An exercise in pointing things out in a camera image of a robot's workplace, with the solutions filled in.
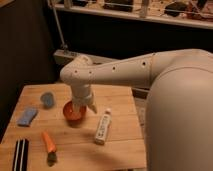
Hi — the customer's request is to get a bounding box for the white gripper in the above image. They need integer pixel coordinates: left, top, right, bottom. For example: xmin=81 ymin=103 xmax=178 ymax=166
xmin=71 ymin=84 xmax=97 ymax=114

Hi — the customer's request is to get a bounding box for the orange pepper with green stem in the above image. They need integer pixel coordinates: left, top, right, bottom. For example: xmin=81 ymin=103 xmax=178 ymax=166
xmin=42 ymin=131 xmax=57 ymax=167

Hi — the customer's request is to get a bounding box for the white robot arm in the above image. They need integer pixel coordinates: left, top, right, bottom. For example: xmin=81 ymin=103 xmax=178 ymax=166
xmin=60 ymin=49 xmax=213 ymax=171

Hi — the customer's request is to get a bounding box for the orange ceramic bowl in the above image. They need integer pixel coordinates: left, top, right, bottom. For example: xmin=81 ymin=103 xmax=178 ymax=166
xmin=63 ymin=101 xmax=86 ymax=122

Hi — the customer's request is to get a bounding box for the white tube bottle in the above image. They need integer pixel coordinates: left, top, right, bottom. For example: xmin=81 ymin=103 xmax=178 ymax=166
xmin=94 ymin=108 xmax=111 ymax=145

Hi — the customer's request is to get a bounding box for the wooden table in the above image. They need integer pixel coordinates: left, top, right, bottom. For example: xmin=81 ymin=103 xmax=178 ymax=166
xmin=0 ymin=84 xmax=146 ymax=171

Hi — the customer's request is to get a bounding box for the blue round cup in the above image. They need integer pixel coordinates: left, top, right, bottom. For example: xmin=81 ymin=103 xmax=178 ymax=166
xmin=40 ymin=92 xmax=54 ymax=108

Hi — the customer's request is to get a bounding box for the metal pole stand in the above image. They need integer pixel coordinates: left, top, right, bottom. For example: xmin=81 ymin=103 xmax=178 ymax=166
xmin=50 ymin=0 xmax=77 ymax=56

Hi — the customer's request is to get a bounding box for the blue sponge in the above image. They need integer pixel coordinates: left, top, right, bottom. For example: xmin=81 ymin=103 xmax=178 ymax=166
xmin=17 ymin=107 xmax=38 ymax=126

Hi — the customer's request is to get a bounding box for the black white striped object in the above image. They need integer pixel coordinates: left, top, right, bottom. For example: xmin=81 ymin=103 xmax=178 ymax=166
xmin=12 ymin=139 xmax=29 ymax=171

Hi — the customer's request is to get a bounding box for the cluttered shelf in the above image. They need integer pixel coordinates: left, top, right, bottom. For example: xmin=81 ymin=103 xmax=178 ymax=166
xmin=47 ymin=0 xmax=213 ymax=30

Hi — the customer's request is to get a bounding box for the grey baseboard rail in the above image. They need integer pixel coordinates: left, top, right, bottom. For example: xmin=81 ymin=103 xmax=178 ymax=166
xmin=53 ymin=49 xmax=114 ymax=65

